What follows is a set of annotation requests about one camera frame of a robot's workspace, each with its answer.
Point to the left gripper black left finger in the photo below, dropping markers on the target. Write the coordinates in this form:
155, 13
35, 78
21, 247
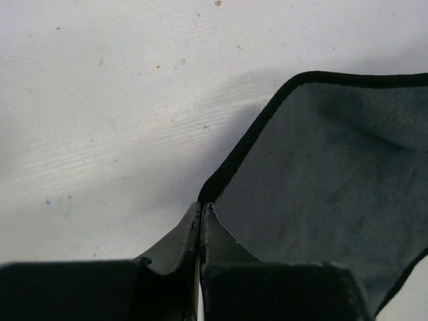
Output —
167, 283

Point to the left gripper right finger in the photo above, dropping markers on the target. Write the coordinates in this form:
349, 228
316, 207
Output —
216, 245

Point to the grey towel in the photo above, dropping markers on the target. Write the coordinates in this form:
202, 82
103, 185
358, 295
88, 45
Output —
334, 169

